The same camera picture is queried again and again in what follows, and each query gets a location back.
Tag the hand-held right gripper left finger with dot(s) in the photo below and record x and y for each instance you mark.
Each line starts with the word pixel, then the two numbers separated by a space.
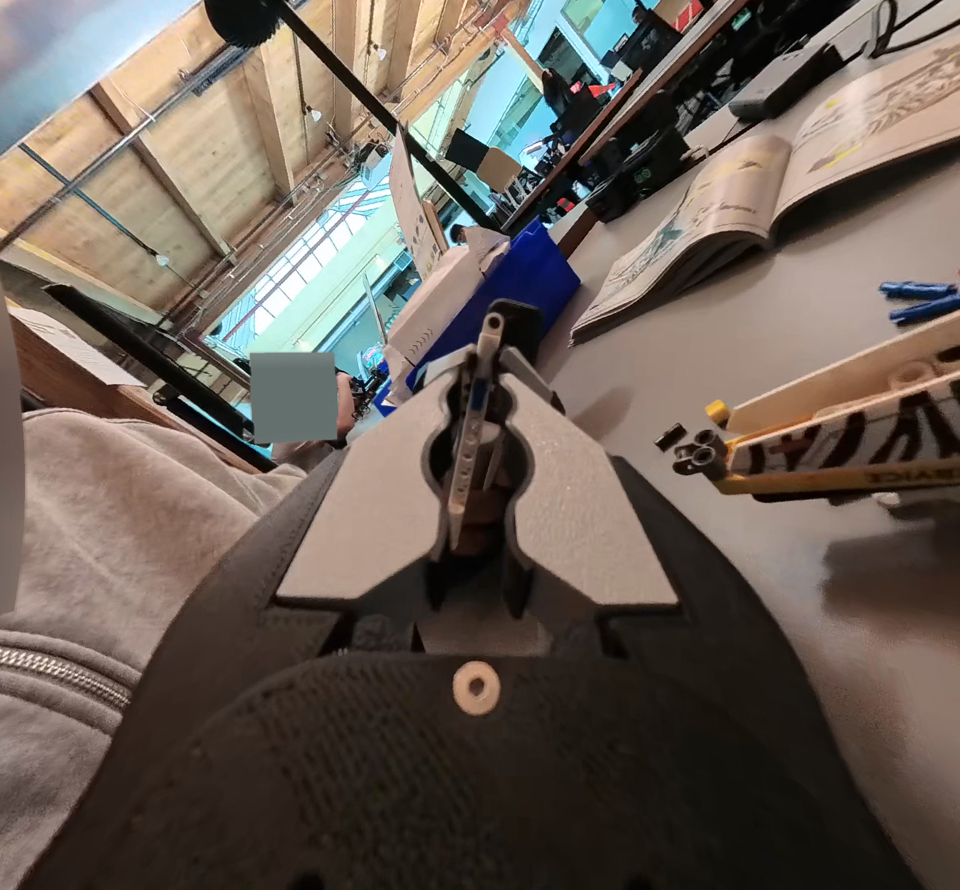
pixel 360 522

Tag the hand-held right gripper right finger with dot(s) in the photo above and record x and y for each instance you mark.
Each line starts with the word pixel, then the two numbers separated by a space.
pixel 592 522

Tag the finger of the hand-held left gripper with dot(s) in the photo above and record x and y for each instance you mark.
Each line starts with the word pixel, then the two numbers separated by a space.
pixel 534 380

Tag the white lego beam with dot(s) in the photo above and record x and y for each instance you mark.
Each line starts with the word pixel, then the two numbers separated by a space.
pixel 469 447

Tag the small black lego piece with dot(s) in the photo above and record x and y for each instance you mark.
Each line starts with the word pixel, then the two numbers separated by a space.
pixel 669 437

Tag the zebra striped lego model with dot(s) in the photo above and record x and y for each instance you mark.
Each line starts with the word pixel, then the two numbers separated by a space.
pixel 825 447

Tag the blue lego pin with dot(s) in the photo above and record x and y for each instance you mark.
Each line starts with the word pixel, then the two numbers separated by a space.
pixel 915 288
pixel 922 311

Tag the blue storage bin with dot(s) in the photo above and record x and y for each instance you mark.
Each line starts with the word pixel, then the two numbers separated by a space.
pixel 517 282

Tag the white cardboard box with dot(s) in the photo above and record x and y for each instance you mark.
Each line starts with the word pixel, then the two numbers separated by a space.
pixel 435 305

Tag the white printed sheet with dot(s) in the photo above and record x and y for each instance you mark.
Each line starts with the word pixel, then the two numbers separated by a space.
pixel 412 192

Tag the open instruction booklet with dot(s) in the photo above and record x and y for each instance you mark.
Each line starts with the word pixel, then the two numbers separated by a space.
pixel 712 207

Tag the black power brick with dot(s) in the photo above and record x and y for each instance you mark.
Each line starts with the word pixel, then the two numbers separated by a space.
pixel 780 83

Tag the wooden desk black frame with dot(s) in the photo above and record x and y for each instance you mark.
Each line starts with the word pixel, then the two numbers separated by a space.
pixel 45 376

